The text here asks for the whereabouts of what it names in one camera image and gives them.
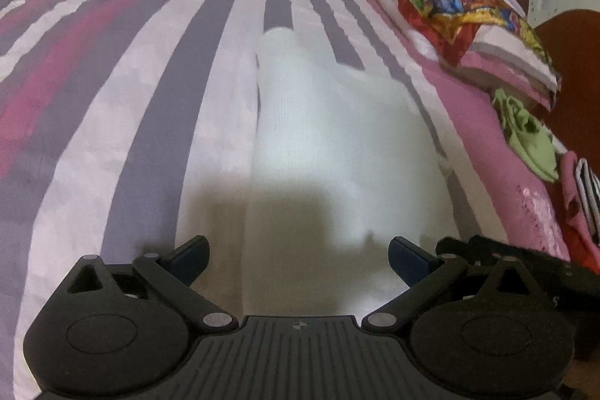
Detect pink white folded blanket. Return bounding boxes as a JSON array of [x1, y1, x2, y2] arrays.
[[460, 25, 560, 111]]

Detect green cloth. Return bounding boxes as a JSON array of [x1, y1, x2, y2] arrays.
[[490, 88, 561, 184]]

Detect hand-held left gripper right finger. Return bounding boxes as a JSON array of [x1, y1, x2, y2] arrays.
[[361, 236, 556, 333]]

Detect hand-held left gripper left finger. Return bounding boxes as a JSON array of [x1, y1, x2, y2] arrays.
[[61, 235, 240, 334]]

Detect white garment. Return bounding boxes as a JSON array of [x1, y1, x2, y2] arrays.
[[244, 27, 459, 321]]

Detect wooden headboard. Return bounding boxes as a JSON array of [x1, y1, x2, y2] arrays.
[[501, 0, 600, 176]]

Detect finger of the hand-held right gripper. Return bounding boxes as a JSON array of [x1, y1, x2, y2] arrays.
[[436, 235, 600, 295]]

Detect black white striped cloth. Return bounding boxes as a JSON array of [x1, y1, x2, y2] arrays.
[[574, 158, 600, 228]]

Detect red printed cloth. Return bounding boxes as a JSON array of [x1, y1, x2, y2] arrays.
[[379, 0, 563, 95]]

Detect purple pink striped bed sheet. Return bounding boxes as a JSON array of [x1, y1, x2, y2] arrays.
[[0, 0, 516, 400]]

